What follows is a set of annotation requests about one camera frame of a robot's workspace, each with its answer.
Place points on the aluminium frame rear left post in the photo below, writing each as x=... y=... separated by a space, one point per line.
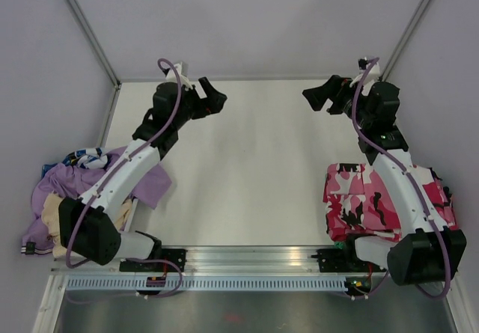
x=92 y=40

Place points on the aluminium frame rear right post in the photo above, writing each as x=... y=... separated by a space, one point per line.
x=411 y=27

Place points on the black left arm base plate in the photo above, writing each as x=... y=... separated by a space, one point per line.
x=177 y=256

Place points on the aluminium left side rail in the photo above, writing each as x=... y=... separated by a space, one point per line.
x=110 y=110

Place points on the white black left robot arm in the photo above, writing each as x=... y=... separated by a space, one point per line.
x=86 y=224

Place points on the white slotted cable duct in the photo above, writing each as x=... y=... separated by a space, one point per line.
x=211 y=283

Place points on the purple trousers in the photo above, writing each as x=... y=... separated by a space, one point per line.
x=43 y=235

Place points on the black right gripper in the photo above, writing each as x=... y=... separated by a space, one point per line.
x=318 y=96

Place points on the blue white patterned garment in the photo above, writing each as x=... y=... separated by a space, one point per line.
x=78 y=161

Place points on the pink camouflage trousers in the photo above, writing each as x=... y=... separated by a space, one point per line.
x=357 y=202

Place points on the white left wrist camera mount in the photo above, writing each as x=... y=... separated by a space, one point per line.
x=182 y=68

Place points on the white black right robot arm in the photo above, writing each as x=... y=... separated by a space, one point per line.
x=431 y=244

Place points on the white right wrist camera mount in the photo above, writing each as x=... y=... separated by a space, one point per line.
x=369 y=70

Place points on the aluminium frame post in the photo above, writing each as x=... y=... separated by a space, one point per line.
x=411 y=27
x=92 y=40

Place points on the aluminium front rail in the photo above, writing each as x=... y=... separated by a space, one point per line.
x=214 y=260

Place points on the beige garment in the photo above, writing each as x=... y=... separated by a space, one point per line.
x=52 y=217

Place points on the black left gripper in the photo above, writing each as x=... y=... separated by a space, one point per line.
x=213 y=104

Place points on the aluminium frame rear rail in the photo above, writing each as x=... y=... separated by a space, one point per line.
x=235 y=78

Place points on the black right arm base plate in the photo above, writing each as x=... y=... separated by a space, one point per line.
x=335 y=260

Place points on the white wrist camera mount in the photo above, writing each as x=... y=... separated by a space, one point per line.
x=182 y=68
x=369 y=70

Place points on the green white folded trousers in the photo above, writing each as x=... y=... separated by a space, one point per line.
x=342 y=245

